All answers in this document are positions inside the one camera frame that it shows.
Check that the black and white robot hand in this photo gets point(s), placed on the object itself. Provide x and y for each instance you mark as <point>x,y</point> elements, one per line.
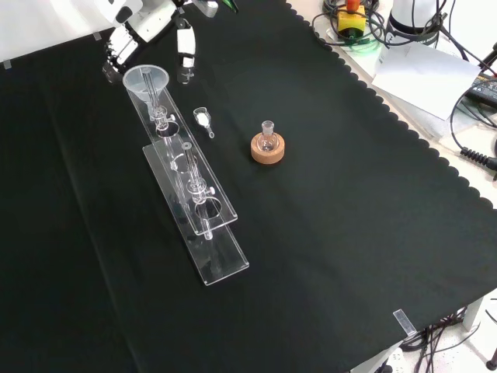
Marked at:
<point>149,17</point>

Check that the translucent plastic funnel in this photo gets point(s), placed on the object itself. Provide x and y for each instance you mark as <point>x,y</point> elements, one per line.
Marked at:
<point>136,83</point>

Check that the glass weighing funnel with powder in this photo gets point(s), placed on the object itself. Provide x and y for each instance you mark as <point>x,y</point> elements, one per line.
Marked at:
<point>202,118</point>

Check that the clear acrylic funnel stand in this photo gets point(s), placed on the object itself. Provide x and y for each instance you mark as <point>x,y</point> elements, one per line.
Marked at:
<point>217,252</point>

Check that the small round-bottom glass flask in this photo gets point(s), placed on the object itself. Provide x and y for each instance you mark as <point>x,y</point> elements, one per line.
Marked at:
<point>268,141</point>

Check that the yellow stop button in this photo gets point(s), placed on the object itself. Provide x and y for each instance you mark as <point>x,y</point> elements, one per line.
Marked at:
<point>350,21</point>

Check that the white paper sheet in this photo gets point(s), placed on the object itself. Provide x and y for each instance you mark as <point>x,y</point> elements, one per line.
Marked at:
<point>423,77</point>

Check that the black bench cloth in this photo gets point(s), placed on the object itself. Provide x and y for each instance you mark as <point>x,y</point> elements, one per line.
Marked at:
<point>330,233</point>

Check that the black power adapter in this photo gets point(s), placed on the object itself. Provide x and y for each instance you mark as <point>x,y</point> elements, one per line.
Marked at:
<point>483,89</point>

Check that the clear tape strip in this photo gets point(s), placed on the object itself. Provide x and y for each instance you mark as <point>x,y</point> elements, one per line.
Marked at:
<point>404,322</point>

